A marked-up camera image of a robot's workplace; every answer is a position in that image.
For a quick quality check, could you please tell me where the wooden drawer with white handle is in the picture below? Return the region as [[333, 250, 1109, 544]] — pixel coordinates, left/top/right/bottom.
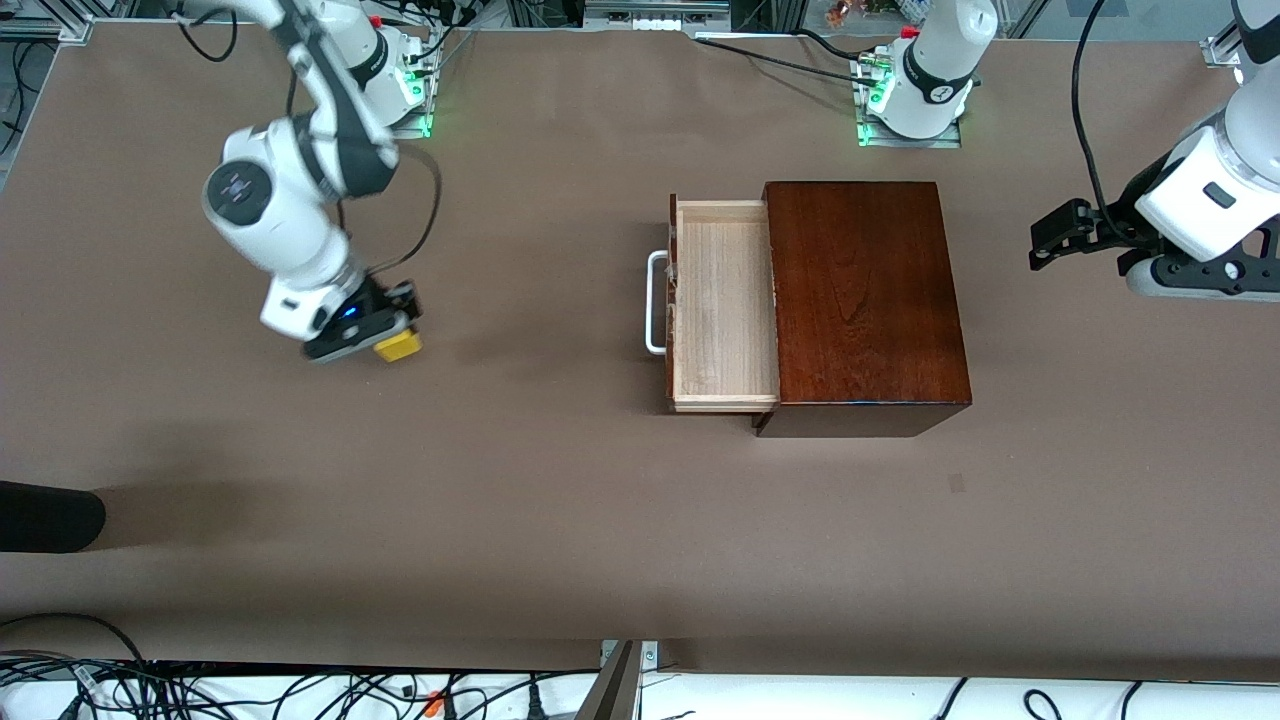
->
[[646, 194, 781, 414]]

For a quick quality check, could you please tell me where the dark brown wooden cabinet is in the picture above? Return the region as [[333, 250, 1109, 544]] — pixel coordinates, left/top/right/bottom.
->
[[752, 181, 973, 439]]

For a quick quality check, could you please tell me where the black cylindrical object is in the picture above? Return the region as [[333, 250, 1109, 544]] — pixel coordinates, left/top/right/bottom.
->
[[0, 480, 107, 554]]

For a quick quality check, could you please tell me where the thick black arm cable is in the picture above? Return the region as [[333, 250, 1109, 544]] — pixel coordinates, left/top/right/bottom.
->
[[335, 145, 443, 279]]

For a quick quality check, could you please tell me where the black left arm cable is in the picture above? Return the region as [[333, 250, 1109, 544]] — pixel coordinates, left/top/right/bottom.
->
[[1071, 0, 1113, 216]]

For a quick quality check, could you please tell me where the aluminium arm base plate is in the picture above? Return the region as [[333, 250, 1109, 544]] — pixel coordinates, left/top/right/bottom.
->
[[380, 40, 433, 139], [855, 55, 963, 149]]

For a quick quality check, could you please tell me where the short black table cable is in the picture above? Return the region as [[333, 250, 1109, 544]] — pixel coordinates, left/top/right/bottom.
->
[[795, 28, 896, 66]]

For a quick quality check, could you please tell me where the black hanging cable loop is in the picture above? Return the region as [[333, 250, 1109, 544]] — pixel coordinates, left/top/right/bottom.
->
[[178, 8, 239, 63]]

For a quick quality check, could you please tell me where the long black table cable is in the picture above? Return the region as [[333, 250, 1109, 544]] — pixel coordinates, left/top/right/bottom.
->
[[695, 38, 886, 89]]

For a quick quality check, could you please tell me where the aluminium post with bracket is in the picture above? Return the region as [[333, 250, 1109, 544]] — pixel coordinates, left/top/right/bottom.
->
[[578, 640, 659, 720]]

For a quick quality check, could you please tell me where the black arched floor cable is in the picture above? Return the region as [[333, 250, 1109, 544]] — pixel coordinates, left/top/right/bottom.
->
[[0, 611, 151, 669]]

